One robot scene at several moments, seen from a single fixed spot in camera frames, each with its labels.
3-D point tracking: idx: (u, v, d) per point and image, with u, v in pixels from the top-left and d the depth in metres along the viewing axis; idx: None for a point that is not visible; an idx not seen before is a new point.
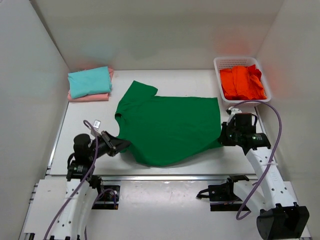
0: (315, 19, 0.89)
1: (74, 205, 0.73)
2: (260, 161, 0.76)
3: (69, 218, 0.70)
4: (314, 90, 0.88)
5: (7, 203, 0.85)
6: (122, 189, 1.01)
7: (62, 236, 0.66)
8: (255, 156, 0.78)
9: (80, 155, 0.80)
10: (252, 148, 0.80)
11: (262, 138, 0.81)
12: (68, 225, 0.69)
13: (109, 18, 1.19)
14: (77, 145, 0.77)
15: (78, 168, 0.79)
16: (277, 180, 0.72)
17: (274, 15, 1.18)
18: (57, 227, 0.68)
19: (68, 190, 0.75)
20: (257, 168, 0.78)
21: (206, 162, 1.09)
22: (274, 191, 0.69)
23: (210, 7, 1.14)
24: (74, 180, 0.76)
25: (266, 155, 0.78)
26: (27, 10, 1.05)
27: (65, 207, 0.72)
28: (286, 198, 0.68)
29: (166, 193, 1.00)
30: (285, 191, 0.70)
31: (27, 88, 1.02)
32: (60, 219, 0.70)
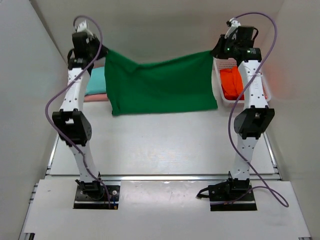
0: (314, 19, 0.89)
1: (77, 88, 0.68)
2: (248, 72, 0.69)
3: (75, 95, 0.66)
4: (313, 89, 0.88)
5: (7, 202, 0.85)
6: (122, 189, 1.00)
7: (71, 108, 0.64)
8: (244, 68, 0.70)
9: (79, 50, 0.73)
10: (244, 60, 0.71)
11: (255, 52, 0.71)
12: (75, 102, 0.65)
13: (110, 19, 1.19)
14: (76, 38, 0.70)
15: (78, 59, 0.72)
16: (258, 88, 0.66)
17: (274, 15, 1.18)
18: (64, 103, 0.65)
19: (71, 76, 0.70)
20: (244, 78, 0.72)
21: (206, 163, 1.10)
22: (252, 97, 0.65)
23: (210, 7, 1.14)
24: (77, 68, 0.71)
25: (256, 67, 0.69)
26: (27, 10, 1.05)
27: (69, 88, 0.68)
28: (260, 102, 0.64)
29: (166, 193, 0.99)
30: (262, 97, 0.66)
31: (28, 88, 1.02)
32: (66, 97, 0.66)
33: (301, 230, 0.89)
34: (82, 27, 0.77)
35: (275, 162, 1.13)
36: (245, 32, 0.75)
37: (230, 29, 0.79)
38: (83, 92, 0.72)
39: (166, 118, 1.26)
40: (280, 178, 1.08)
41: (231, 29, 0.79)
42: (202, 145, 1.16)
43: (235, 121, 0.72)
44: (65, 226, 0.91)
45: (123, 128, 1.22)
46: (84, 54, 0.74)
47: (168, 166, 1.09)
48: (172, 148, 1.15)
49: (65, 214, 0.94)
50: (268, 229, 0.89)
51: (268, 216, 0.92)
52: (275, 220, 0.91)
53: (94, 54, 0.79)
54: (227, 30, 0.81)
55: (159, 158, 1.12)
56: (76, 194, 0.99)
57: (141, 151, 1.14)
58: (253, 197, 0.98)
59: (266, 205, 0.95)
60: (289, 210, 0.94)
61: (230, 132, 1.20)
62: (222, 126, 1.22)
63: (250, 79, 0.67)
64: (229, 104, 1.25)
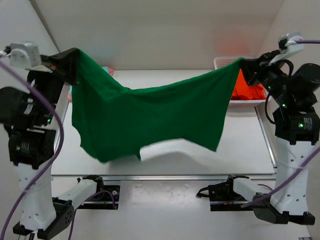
0: (313, 17, 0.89)
1: (33, 198, 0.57)
2: (291, 161, 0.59)
3: (35, 210, 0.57)
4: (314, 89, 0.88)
5: (6, 202, 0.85)
6: (122, 189, 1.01)
7: (33, 227, 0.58)
8: (287, 152, 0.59)
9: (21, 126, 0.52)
10: (290, 142, 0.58)
11: (311, 127, 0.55)
12: (34, 218, 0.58)
13: (109, 18, 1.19)
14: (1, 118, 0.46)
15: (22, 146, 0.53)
16: (300, 187, 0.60)
17: (274, 15, 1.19)
18: (24, 220, 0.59)
19: (22, 178, 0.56)
20: (282, 159, 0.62)
21: (206, 163, 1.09)
22: (289, 198, 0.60)
23: (209, 6, 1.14)
24: (24, 165, 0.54)
25: (305, 154, 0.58)
26: (27, 10, 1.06)
27: (24, 197, 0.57)
28: (299, 207, 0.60)
29: (165, 193, 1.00)
30: (303, 199, 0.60)
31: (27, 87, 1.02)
32: (24, 210, 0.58)
33: (301, 230, 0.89)
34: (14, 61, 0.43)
35: (275, 162, 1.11)
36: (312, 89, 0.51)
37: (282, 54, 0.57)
38: (46, 186, 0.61)
39: None
40: None
41: (284, 55, 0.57)
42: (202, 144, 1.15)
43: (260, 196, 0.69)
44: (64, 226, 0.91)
45: None
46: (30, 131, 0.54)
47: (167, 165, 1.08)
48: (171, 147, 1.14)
49: None
50: (267, 229, 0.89)
51: None
52: None
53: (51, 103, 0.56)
54: (279, 56, 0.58)
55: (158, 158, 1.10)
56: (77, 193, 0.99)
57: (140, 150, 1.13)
58: None
59: None
60: None
61: (230, 132, 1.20)
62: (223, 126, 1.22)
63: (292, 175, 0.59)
64: (230, 103, 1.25)
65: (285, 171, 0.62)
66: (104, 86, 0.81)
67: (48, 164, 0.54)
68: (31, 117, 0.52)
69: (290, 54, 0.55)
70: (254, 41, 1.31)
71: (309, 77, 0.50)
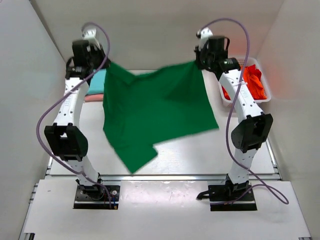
0: (313, 18, 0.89)
1: (74, 99, 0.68)
2: (232, 82, 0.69)
3: (71, 108, 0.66)
4: (313, 90, 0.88)
5: (7, 202, 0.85)
6: (122, 189, 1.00)
7: (65, 122, 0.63)
8: (227, 79, 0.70)
9: (78, 58, 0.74)
10: (225, 72, 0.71)
11: (232, 62, 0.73)
12: (70, 115, 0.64)
13: (109, 19, 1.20)
14: (76, 45, 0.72)
15: (76, 69, 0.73)
16: (247, 95, 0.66)
17: (274, 16, 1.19)
18: (59, 116, 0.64)
19: (68, 86, 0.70)
20: (229, 90, 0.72)
21: (205, 163, 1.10)
22: (244, 106, 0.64)
23: (209, 7, 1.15)
24: (74, 78, 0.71)
25: (238, 75, 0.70)
26: (28, 11, 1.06)
27: (65, 99, 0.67)
28: (254, 110, 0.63)
29: (165, 193, 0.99)
30: (255, 104, 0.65)
31: (28, 88, 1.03)
32: (61, 110, 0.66)
33: (301, 230, 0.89)
34: (90, 34, 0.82)
35: (275, 162, 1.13)
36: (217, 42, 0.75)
37: (200, 41, 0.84)
38: (79, 105, 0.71)
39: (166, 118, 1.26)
40: (280, 178, 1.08)
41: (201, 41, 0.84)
42: (202, 145, 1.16)
43: (232, 137, 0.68)
44: (65, 226, 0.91)
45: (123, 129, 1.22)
46: (82, 62, 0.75)
47: (168, 166, 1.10)
48: (171, 148, 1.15)
49: (65, 214, 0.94)
50: (268, 229, 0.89)
51: (269, 216, 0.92)
52: (274, 218, 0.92)
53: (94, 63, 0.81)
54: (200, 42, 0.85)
55: (159, 158, 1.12)
56: (76, 194, 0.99)
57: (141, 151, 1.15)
58: (253, 197, 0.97)
59: (267, 206, 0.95)
60: (289, 210, 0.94)
61: (230, 132, 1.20)
62: (223, 126, 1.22)
63: (236, 89, 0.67)
64: (230, 104, 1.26)
65: (233, 95, 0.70)
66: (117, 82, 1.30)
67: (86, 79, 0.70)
68: (87, 55, 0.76)
69: (205, 38, 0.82)
70: (254, 41, 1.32)
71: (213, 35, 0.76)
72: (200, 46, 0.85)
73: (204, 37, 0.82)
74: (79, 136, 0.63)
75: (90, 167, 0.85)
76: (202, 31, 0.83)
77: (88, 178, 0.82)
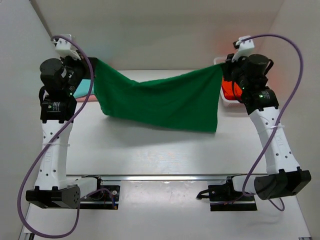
0: (314, 18, 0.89)
1: (55, 152, 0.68)
2: (266, 123, 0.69)
3: (53, 167, 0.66)
4: (313, 90, 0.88)
5: (7, 203, 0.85)
6: (122, 189, 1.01)
7: (48, 186, 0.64)
8: (261, 118, 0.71)
9: (55, 89, 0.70)
10: (259, 109, 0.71)
11: (269, 97, 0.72)
12: (53, 175, 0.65)
13: (109, 19, 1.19)
14: (46, 78, 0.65)
15: (53, 105, 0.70)
16: (282, 145, 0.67)
17: (274, 15, 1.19)
18: (41, 177, 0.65)
19: (46, 133, 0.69)
20: (261, 129, 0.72)
21: (205, 162, 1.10)
22: (278, 156, 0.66)
23: (209, 7, 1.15)
24: (51, 121, 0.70)
25: (274, 116, 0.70)
26: (28, 11, 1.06)
27: (45, 154, 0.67)
28: (288, 162, 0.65)
29: (166, 193, 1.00)
30: (290, 155, 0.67)
31: (27, 88, 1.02)
32: (42, 168, 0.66)
33: (301, 230, 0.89)
34: (64, 45, 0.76)
35: None
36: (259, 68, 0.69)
37: (238, 52, 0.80)
38: (64, 149, 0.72)
39: None
40: None
41: (239, 52, 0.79)
42: (201, 145, 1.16)
43: (257, 183, 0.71)
44: (65, 226, 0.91)
45: (123, 129, 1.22)
46: (60, 95, 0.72)
47: (168, 166, 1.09)
48: (171, 148, 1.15)
49: (65, 214, 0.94)
50: (268, 229, 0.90)
51: (268, 216, 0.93)
52: (274, 218, 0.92)
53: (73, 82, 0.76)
54: (236, 53, 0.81)
55: (159, 158, 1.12)
56: None
57: (141, 151, 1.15)
58: (253, 197, 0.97)
59: (267, 206, 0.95)
60: (289, 210, 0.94)
61: (230, 132, 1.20)
62: (223, 126, 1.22)
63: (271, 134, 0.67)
64: (229, 104, 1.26)
65: (265, 137, 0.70)
66: (112, 89, 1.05)
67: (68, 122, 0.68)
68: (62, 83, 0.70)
69: (245, 50, 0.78)
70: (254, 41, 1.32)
71: (256, 59, 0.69)
72: (235, 57, 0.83)
73: (244, 50, 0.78)
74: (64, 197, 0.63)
75: (88, 181, 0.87)
76: (242, 42, 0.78)
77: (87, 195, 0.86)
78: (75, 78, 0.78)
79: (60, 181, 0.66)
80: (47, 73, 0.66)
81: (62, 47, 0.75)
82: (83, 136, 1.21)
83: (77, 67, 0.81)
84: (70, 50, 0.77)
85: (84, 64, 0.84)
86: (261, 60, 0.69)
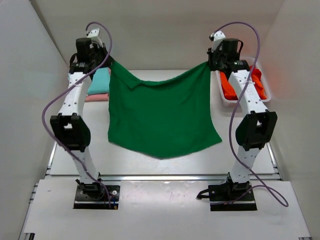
0: (314, 18, 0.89)
1: (78, 91, 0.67)
2: (240, 81, 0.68)
3: (74, 99, 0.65)
4: (313, 90, 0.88)
5: (7, 202, 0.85)
6: (122, 189, 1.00)
7: (69, 113, 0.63)
8: (235, 78, 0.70)
9: (82, 55, 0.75)
10: (234, 71, 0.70)
11: (243, 63, 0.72)
12: (73, 106, 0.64)
13: (109, 20, 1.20)
14: (80, 42, 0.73)
15: (80, 64, 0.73)
16: (253, 93, 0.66)
17: (274, 15, 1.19)
18: (63, 107, 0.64)
19: (72, 79, 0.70)
20: (237, 88, 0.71)
21: (205, 162, 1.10)
22: (250, 103, 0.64)
23: (208, 7, 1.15)
24: (78, 72, 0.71)
25: (246, 75, 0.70)
26: (28, 11, 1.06)
27: (69, 91, 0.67)
28: (259, 107, 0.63)
29: (165, 193, 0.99)
30: (260, 102, 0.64)
31: (28, 89, 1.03)
32: (65, 101, 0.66)
33: (301, 230, 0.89)
34: (94, 34, 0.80)
35: (275, 162, 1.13)
36: (232, 43, 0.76)
37: (213, 43, 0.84)
38: (84, 97, 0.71)
39: None
40: (281, 178, 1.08)
41: (215, 42, 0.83)
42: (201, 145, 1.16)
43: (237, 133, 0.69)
44: (65, 226, 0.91)
45: None
46: (87, 60, 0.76)
47: (168, 166, 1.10)
48: None
49: (65, 214, 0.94)
50: (268, 230, 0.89)
51: (268, 216, 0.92)
52: (275, 219, 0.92)
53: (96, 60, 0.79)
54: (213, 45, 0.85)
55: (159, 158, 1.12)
56: (76, 194, 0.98)
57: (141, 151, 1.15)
58: (253, 197, 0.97)
59: (267, 205, 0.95)
60: (289, 210, 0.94)
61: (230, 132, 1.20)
62: (223, 127, 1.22)
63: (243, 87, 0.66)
64: (230, 104, 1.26)
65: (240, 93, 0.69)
66: (122, 85, 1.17)
67: (88, 73, 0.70)
68: (89, 52, 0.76)
69: (218, 40, 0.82)
70: (254, 42, 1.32)
71: (228, 38, 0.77)
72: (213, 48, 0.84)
73: (217, 40, 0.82)
74: (83, 127, 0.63)
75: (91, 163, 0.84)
76: (215, 34, 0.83)
77: (88, 173, 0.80)
78: (99, 60, 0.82)
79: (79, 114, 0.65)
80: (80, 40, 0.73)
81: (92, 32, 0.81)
82: None
83: (102, 53, 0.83)
84: (98, 37, 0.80)
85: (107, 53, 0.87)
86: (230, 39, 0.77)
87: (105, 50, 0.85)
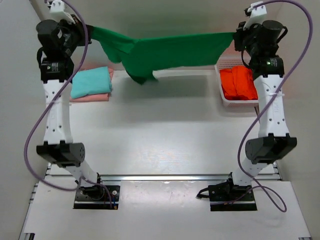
0: (314, 18, 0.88)
1: (59, 110, 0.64)
2: (267, 90, 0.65)
3: (59, 122, 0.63)
4: (313, 90, 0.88)
5: (6, 202, 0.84)
6: (122, 189, 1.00)
7: (56, 139, 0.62)
8: (263, 85, 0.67)
9: (52, 51, 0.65)
10: (263, 75, 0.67)
11: (277, 64, 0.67)
12: (59, 130, 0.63)
13: None
14: (43, 36, 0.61)
15: (52, 65, 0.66)
16: (278, 111, 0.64)
17: (274, 15, 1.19)
18: (48, 133, 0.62)
19: (49, 93, 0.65)
20: (262, 96, 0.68)
21: (205, 162, 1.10)
22: (271, 121, 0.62)
23: None
24: (53, 82, 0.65)
25: (276, 85, 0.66)
26: (27, 11, 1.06)
27: (49, 111, 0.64)
28: (280, 129, 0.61)
29: (166, 193, 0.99)
30: (283, 122, 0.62)
31: (27, 88, 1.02)
32: (48, 125, 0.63)
33: (301, 230, 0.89)
34: (58, 7, 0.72)
35: (275, 162, 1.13)
36: (272, 33, 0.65)
37: (250, 19, 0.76)
38: (67, 110, 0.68)
39: (167, 118, 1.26)
40: (281, 178, 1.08)
41: (251, 18, 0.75)
42: (201, 145, 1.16)
43: (248, 145, 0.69)
44: (66, 226, 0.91)
45: (123, 129, 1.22)
46: (59, 56, 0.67)
47: (168, 165, 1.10)
48: (171, 148, 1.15)
49: (65, 214, 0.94)
50: (268, 230, 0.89)
51: (269, 216, 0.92)
52: (275, 219, 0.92)
53: (70, 47, 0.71)
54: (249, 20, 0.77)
55: (159, 158, 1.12)
56: (76, 194, 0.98)
57: (141, 150, 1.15)
58: (253, 197, 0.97)
59: (267, 205, 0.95)
60: (289, 210, 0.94)
61: (231, 132, 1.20)
62: (223, 126, 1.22)
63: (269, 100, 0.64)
64: (230, 104, 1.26)
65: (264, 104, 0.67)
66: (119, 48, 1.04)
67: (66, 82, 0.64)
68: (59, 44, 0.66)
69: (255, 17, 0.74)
70: None
71: (270, 24, 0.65)
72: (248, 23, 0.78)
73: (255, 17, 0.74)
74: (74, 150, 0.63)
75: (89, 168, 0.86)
76: (253, 9, 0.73)
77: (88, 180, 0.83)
78: (72, 42, 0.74)
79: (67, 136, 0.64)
80: (43, 32, 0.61)
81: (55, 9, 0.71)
82: (82, 136, 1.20)
83: (73, 31, 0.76)
84: (64, 13, 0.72)
85: (80, 28, 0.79)
86: (275, 26, 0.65)
87: (77, 26, 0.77)
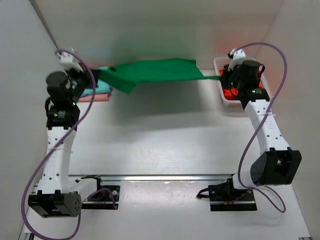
0: (314, 17, 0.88)
1: (59, 156, 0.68)
2: (258, 111, 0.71)
3: (56, 170, 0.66)
4: (313, 90, 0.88)
5: (7, 201, 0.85)
6: (122, 189, 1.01)
7: (52, 190, 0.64)
8: (253, 108, 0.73)
9: (59, 100, 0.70)
10: (251, 101, 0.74)
11: (262, 92, 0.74)
12: (56, 178, 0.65)
13: (109, 19, 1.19)
14: (53, 88, 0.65)
15: (59, 113, 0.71)
16: (273, 128, 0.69)
17: (274, 15, 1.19)
18: (44, 181, 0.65)
19: (51, 139, 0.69)
20: (253, 119, 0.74)
21: (205, 162, 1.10)
22: (269, 137, 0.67)
23: (209, 7, 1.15)
24: (57, 129, 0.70)
25: (265, 106, 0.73)
26: (27, 11, 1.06)
27: (49, 158, 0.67)
28: (278, 143, 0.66)
29: (166, 193, 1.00)
30: (280, 138, 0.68)
31: (27, 88, 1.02)
32: (46, 173, 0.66)
33: (301, 230, 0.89)
34: (67, 58, 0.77)
35: None
36: (252, 70, 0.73)
37: (232, 61, 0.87)
38: (67, 156, 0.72)
39: (166, 118, 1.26)
40: None
41: (234, 59, 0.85)
42: (200, 145, 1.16)
43: (252, 170, 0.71)
44: (66, 226, 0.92)
45: (123, 129, 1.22)
46: (65, 105, 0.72)
47: (168, 165, 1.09)
48: (171, 148, 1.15)
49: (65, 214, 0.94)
50: (267, 230, 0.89)
51: (268, 216, 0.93)
52: (274, 219, 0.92)
53: (76, 94, 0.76)
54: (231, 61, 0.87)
55: (159, 158, 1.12)
56: None
57: (141, 151, 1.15)
58: (253, 197, 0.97)
59: (267, 205, 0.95)
60: (288, 210, 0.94)
61: (231, 132, 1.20)
62: (223, 127, 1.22)
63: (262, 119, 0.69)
64: (229, 104, 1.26)
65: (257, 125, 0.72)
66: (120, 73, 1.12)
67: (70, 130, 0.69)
68: (66, 94, 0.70)
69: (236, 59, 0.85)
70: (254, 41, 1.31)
71: (249, 62, 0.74)
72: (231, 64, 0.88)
73: (236, 59, 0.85)
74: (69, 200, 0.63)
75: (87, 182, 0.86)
76: (235, 52, 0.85)
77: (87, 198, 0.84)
78: (78, 89, 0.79)
79: (62, 186, 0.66)
80: (52, 85, 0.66)
81: (66, 59, 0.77)
82: (82, 136, 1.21)
83: (79, 77, 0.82)
84: (73, 63, 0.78)
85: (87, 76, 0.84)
86: (253, 63, 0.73)
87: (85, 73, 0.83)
